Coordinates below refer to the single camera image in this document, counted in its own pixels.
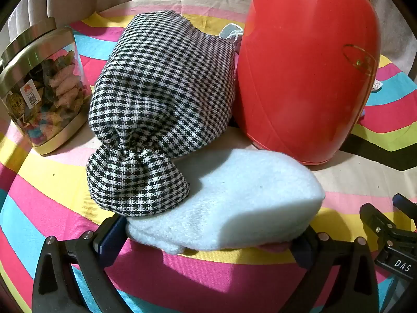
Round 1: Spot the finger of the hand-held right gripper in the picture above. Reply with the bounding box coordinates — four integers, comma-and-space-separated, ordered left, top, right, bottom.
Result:
393, 193, 417, 217
360, 203, 402, 236

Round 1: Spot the red plastic container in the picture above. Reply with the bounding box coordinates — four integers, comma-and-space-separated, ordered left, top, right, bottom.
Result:
232, 0, 382, 166

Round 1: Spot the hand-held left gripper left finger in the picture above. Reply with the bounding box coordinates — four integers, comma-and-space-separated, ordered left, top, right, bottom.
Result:
32, 214, 131, 313

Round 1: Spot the light blue frilled pouch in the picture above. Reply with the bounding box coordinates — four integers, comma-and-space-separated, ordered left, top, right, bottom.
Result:
219, 23, 245, 45

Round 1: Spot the colourful striped blanket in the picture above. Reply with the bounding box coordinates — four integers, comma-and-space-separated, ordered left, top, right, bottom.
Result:
0, 0, 417, 313

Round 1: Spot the black white houndstooth pouch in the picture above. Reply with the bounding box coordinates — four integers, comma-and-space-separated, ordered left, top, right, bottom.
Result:
86, 10, 237, 218

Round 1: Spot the light blue fleece pouch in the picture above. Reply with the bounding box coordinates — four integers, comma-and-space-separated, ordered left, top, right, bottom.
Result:
125, 148, 326, 255

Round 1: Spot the clear jar with gold lid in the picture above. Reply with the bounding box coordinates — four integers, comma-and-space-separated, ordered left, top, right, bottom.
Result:
0, 17, 94, 156

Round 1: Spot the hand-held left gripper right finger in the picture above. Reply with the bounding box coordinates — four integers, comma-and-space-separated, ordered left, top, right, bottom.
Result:
280, 226, 380, 313

